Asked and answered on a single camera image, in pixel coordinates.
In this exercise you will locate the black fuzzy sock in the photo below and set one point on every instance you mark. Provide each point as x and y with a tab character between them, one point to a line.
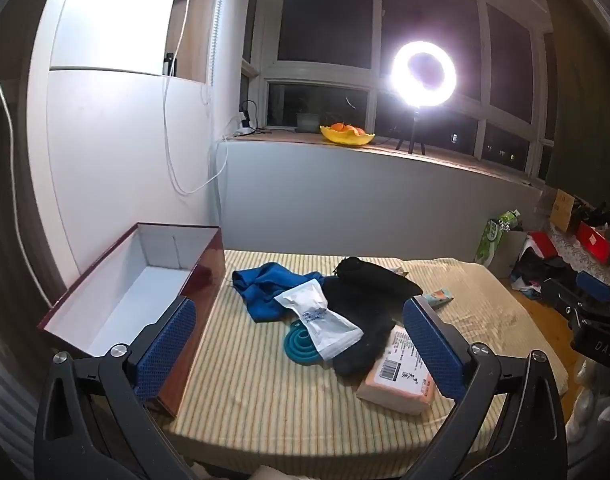
375	280

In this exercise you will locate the yellow fruit bowl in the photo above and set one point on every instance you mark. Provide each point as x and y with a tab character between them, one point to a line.
352	139

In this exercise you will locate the brown cardboard box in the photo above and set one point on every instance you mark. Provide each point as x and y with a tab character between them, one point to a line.
565	210

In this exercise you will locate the teal snack packet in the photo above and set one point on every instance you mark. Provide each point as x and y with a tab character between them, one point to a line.
439	298

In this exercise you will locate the wooden wall shelf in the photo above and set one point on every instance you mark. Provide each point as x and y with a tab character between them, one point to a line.
192	35

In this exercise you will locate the white ribbed radiator cover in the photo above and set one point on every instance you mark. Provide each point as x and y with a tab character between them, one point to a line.
5	390

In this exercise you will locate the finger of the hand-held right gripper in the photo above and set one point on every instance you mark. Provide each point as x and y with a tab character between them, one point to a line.
594	286
560	296

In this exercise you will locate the orange fruit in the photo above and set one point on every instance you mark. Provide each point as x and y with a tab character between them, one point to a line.
339	126

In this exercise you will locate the black power adapter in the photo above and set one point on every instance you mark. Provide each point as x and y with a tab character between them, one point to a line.
246	112

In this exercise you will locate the person's right hand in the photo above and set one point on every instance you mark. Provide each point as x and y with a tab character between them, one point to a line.
592	400

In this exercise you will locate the potted plant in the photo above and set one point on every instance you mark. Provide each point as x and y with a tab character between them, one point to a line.
307	122

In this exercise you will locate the black knit glove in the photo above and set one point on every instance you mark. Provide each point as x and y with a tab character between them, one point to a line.
360	340

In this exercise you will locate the pink tissue packet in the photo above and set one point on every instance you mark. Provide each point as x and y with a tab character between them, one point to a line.
390	390

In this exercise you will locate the black bottle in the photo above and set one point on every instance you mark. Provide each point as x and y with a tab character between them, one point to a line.
169	64

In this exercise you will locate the teal collapsible funnel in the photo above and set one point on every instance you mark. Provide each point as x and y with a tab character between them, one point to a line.
297	342

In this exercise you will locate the white power strip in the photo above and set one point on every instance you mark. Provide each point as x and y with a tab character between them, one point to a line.
245	131

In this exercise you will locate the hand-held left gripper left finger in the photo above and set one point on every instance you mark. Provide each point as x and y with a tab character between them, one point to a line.
165	347

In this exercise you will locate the maroon cardboard box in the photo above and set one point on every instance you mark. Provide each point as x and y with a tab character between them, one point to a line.
125	290

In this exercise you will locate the white window frame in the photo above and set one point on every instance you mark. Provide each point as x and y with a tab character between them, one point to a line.
376	20

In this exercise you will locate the red box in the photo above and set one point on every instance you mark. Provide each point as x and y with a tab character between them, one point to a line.
595	242

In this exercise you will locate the white plastic packet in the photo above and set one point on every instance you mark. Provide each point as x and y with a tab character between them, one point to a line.
315	315

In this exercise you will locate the striped beige bed cover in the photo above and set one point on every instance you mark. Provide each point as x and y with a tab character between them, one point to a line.
285	410

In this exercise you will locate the green tissue package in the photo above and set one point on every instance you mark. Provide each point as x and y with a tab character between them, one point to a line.
487	242

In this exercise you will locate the blue cloth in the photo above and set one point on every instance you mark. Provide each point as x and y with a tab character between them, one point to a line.
265	285

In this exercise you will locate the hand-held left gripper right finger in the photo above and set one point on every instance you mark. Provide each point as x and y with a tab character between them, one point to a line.
432	352

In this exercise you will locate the black tripod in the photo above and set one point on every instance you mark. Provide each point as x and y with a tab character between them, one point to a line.
414	130

